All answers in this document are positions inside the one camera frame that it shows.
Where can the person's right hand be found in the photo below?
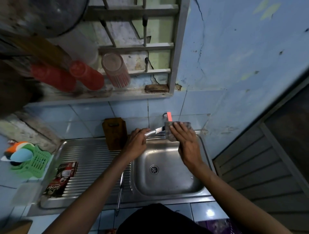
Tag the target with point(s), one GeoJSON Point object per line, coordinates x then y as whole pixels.
{"type": "Point", "coordinates": [189, 149]}

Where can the checked dishcloth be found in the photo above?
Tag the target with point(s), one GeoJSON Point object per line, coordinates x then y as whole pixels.
{"type": "Point", "coordinates": [170, 137]}

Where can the person's left hand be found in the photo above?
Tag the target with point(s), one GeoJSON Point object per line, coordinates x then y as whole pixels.
{"type": "Point", "coordinates": [135, 144]}

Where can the person's left forearm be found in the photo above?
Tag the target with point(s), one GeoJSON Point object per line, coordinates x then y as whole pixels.
{"type": "Point", "coordinates": [87, 197]}

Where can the wooden scrub brush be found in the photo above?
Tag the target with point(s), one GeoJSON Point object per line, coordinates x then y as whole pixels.
{"type": "Point", "coordinates": [157, 88]}

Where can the person's black clothing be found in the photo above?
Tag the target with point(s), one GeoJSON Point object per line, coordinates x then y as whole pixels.
{"type": "Point", "coordinates": [161, 220]}

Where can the light blue plastic scoop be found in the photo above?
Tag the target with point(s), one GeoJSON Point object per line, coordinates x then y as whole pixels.
{"type": "Point", "coordinates": [21, 155]}

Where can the grey slatted wooden door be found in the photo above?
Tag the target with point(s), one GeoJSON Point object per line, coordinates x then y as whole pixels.
{"type": "Point", "coordinates": [256, 178]}

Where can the knives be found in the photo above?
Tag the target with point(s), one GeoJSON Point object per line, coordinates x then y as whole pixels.
{"type": "Point", "coordinates": [119, 195]}

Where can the green plastic basket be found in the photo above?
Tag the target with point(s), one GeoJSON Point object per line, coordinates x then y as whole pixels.
{"type": "Point", "coordinates": [36, 165]}

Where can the orange plastic utensil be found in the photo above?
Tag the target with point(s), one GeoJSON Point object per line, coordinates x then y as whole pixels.
{"type": "Point", "coordinates": [17, 146]}

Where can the small wooden cutting board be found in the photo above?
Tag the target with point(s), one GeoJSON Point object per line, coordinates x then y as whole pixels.
{"type": "Point", "coordinates": [114, 133]}

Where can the purple plastic basket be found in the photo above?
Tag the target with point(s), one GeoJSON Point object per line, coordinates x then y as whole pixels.
{"type": "Point", "coordinates": [217, 226]}

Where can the yellow plastic cup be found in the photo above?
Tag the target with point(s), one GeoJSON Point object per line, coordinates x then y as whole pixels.
{"type": "Point", "coordinates": [41, 50]}

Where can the clear plastic container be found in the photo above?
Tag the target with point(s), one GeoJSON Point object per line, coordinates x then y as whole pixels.
{"type": "Point", "coordinates": [24, 194]}

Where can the dark round hanging pan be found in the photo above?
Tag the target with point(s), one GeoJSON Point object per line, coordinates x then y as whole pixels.
{"type": "Point", "coordinates": [41, 17]}

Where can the red striped drinking glass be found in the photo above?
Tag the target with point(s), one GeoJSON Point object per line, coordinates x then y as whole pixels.
{"type": "Point", "coordinates": [116, 71]}

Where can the stainless steel sink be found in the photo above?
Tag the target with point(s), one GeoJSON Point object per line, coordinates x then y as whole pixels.
{"type": "Point", "coordinates": [169, 176]}

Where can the steel kitchen knife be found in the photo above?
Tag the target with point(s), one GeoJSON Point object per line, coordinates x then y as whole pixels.
{"type": "Point", "coordinates": [154, 131]}

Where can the red plastic cup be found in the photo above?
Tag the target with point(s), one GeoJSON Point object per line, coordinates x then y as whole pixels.
{"type": "Point", "coordinates": [87, 76]}
{"type": "Point", "coordinates": [53, 78]}

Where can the white plastic cup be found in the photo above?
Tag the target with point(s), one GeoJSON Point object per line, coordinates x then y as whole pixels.
{"type": "Point", "coordinates": [74, 48]}

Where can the large dark brown wok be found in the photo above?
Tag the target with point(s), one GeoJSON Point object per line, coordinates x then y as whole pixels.
{"type": "Point", "coordinates": [14, 89]}

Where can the red black sachet pack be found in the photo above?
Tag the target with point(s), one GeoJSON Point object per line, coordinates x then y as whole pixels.
{"type": "Point", "coordinates": [60, 179]}

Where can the person's right forearm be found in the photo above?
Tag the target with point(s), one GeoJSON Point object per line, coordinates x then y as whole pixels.
{"type": "Point", "coordinates": [241, 202]}

